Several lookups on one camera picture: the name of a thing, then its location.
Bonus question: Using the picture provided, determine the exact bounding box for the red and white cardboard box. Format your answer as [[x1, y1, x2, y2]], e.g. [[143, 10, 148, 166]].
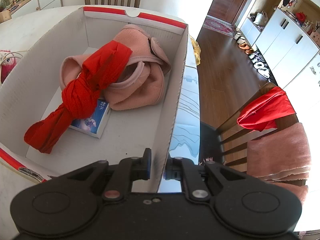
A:
[[1, 6, 188, 192]]

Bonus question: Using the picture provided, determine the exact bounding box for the black chair seat cushion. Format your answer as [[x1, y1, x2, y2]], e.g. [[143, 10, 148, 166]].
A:
[[199, 122, 224, 164]]

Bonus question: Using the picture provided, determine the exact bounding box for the wooden chair beside table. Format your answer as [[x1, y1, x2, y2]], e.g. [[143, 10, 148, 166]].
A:
[[216, 83, 307, 186]]

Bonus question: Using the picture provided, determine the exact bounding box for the blue and white small box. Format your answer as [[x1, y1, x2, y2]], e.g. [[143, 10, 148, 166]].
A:
[[69, 99, 111, 139]]

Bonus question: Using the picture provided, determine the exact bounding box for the pink towel on chair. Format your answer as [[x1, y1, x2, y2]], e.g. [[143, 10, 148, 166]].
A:
[[247, 122, 311, 202]]

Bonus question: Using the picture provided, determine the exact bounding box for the red cloth on chair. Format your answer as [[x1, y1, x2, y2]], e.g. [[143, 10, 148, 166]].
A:
[[237, 87, 296, 132]]

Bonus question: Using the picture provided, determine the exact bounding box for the red knotted cloth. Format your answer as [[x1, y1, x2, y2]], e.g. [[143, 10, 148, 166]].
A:
[[24, 40, 132, 154]]

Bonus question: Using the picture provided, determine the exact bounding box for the pink fleece garment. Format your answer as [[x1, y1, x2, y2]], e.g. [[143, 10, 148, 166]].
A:
[[59, 24, 172, 111]]

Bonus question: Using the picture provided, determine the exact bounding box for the row of shoes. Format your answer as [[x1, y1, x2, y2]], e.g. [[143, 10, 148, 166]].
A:
[[233, 32, 271, 79]]

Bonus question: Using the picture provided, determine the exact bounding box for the yellow plastic bag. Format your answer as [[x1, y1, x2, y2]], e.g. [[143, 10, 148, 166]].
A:
[[190, 36, 201, 66]]

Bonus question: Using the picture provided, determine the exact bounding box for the patterned door rug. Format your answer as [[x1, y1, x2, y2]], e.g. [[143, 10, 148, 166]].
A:
[[203, 15, 235, 37]]

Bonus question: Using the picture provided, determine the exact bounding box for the white tall cabinet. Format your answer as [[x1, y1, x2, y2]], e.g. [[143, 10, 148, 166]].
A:
[[253, 9, 319, 88]]

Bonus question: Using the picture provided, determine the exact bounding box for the white drawer sideboard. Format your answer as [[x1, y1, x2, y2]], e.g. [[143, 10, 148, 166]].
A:
[[0, 0, 62, 23]]

